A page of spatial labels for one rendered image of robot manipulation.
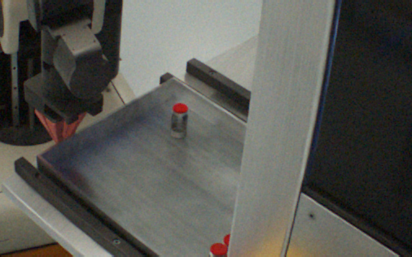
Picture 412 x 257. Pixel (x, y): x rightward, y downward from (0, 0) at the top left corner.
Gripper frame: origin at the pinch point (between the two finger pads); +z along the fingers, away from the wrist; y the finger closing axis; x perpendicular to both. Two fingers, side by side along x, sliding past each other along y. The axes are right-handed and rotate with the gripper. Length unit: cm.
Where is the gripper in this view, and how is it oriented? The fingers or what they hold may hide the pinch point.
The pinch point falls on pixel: (63, 143)
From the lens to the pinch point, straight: 124.7
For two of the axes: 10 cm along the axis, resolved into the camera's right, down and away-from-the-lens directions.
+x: 6.8, -4.2, 6.0
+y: 7.3, 4.7, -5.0
